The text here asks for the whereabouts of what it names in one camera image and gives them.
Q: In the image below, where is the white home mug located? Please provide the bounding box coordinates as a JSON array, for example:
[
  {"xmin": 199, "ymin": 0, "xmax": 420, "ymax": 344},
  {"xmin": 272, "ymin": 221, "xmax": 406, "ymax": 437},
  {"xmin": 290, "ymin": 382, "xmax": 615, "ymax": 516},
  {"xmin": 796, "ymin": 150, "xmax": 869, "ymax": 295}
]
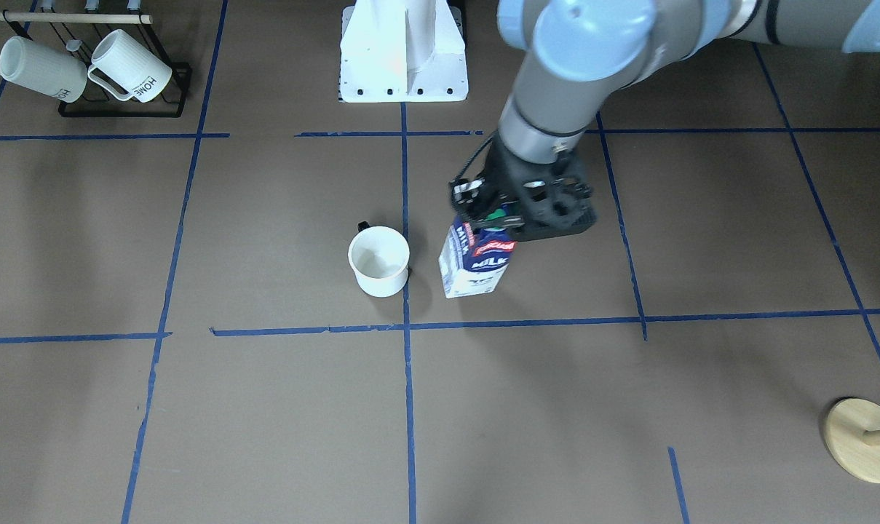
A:
[{"xmin": 87, "ymin": 29, "xmax": 173, "ymax": 103}]

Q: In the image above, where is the white smiley mug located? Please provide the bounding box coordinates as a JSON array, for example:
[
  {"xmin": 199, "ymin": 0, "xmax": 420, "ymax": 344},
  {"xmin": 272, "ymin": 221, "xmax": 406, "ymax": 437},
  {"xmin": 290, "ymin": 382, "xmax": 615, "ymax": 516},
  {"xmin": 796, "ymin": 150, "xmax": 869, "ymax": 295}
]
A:
[{"xmin": 347, "ymin": 221, "xmax": 411, "ymax": 298}]

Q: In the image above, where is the blue white milk carton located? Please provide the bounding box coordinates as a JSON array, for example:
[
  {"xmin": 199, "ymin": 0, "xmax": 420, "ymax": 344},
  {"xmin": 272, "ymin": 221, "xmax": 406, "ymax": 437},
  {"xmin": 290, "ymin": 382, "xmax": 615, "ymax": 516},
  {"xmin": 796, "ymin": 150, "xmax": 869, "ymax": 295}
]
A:
[{"xmin": 437, "ymin": 218, "xmax": 518, "ymax": 298}]

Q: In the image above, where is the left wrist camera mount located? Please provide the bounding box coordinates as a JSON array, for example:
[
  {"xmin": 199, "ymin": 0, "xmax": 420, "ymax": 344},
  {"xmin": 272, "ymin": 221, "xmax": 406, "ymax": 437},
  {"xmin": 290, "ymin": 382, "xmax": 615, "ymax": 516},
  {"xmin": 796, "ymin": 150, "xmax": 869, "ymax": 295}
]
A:
[{"xmin": 513, "ymin": 151, "xmax": 598, "ymax": 242}]

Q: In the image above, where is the white ribbed mug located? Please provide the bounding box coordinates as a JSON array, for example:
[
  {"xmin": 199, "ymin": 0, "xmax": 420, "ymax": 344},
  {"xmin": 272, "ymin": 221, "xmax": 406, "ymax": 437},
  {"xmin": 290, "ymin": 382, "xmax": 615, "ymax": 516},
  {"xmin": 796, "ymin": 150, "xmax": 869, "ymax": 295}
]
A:
[{"xmin": 0, "ymin": 36, "xmax": 87, "ymax": 103}]

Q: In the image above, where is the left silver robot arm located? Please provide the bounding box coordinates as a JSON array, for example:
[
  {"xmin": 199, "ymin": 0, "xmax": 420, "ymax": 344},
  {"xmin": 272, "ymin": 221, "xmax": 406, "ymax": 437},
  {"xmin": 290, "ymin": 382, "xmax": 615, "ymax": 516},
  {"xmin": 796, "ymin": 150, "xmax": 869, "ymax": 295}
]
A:
[{"xmin": 450, "ymin": 1, "xmax": 880, "ymax": 242}]

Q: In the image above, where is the wooden mug tree stand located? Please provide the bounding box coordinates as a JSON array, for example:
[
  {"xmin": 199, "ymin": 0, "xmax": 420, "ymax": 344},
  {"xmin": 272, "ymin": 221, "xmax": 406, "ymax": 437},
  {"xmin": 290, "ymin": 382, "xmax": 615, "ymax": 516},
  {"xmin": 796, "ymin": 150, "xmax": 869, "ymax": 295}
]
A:
[{"xmin": 821, "ymin": 397, "xmax": 880, "ymax": 484}]

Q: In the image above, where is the black mug rack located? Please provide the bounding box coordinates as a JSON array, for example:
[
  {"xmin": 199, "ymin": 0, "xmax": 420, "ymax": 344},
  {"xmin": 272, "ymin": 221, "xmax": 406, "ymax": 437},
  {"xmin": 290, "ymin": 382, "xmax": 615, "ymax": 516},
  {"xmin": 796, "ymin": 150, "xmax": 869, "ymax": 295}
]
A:
[{"xmin": 0, "ymin": 1, "xmax": 192, "ymax": 119}]

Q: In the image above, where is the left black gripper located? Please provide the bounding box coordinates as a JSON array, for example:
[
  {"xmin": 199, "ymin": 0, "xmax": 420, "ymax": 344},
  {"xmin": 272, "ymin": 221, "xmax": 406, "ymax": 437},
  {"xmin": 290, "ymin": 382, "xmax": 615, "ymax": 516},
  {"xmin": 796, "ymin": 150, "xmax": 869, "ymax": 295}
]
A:
[{"xmin": 450, "ymin": 135, "xmax": 550, "ymax": 234}]

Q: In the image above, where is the white camera pole base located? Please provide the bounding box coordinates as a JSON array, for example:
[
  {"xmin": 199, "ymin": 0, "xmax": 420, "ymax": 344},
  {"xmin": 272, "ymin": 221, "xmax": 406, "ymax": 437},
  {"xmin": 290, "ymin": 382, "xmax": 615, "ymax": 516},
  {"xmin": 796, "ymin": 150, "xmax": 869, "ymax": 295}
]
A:
[{"xmin": 338, "ymin": 1, "xmax": 469, "ymax": 103}]

